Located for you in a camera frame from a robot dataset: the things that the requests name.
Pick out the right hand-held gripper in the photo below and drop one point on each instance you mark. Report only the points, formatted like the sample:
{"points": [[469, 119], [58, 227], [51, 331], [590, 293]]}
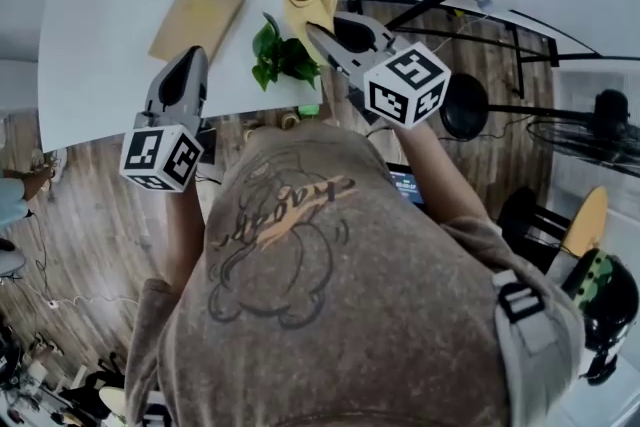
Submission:
{"points": [[405, 85]]}

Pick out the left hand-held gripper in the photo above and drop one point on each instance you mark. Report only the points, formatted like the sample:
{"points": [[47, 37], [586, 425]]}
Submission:
{"points": [[160, 155]]}

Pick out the tan book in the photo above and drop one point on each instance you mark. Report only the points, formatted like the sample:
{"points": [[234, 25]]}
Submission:
{"points": [[200, 15]]}

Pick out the person's left forearm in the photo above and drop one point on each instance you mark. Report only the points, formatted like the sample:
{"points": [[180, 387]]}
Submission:
{"points": [[185, 240]]}

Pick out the person's right forearm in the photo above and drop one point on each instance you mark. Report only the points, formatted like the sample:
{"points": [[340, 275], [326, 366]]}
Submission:
{"points": [[440, 180]]}

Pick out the green leafy plant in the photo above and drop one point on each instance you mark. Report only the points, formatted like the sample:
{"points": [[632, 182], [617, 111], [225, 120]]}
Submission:
{"points": [[285, 60]]}

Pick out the green roll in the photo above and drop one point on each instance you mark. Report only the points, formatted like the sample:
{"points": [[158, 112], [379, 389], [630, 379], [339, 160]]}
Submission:
{"points": [[310, 110]]}

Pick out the person's left shoe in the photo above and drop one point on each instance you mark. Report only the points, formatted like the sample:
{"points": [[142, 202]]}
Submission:
{"points": [[252, 131]]}

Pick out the person's shoe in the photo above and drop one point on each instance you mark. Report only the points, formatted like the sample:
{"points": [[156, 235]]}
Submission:
{"points": [[252, 131], [290, 120]]}

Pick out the person's right shoe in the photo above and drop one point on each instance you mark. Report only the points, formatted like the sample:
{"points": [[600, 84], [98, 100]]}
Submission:
{"points": [[290, 120]]}

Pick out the white power strip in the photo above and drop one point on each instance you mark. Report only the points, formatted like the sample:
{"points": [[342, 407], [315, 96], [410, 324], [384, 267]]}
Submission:
{"points": [[52, 303]]}

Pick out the black floor fan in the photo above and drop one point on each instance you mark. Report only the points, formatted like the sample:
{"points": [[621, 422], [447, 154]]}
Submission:
{"points": [[610, 107]]}

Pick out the person's brown printed shirt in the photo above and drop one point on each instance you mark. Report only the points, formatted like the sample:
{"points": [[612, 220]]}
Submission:
{"points": [[325, 315]]}

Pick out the yellow oval board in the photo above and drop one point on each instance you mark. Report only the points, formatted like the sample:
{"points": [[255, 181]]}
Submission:
{"points": [[587, 220]]}

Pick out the cream round table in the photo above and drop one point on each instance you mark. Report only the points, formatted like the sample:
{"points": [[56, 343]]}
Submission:
{"points": [[112, 400]]}

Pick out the black helmet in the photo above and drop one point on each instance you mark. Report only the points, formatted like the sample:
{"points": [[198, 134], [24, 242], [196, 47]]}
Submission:
{"points": [[610, 315]]}

